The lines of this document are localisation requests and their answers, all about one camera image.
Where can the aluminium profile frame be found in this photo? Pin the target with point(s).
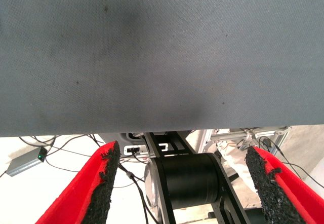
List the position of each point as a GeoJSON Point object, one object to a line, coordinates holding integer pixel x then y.
{"type": "Point", "coordinates": [268, 132]}

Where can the grey power box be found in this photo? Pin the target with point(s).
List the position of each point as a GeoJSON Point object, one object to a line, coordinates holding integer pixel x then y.
{"type": "Point", "coordinates": [22, 162]}

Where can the white base housing with ports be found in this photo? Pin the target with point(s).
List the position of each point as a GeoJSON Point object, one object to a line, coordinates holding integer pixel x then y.
{"type": "Point", "coordinates": [141, 149]}

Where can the dark grey table cloth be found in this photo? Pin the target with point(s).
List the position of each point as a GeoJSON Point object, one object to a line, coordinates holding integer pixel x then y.
{"type": "Point", "coordinates": [162, 56]}

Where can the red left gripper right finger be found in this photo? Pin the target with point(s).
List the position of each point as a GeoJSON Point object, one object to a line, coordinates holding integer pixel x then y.
{"type": "Point", "coordinates": [286, 196]}

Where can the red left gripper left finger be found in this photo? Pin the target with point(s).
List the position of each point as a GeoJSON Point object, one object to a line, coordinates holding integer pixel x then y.
{"type": "Point", "coordinates": [81, 191]}

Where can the person leg beige trousers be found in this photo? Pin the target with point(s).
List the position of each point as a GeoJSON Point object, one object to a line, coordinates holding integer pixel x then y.
{"type": "Point", "coordinates": [235, 163]}

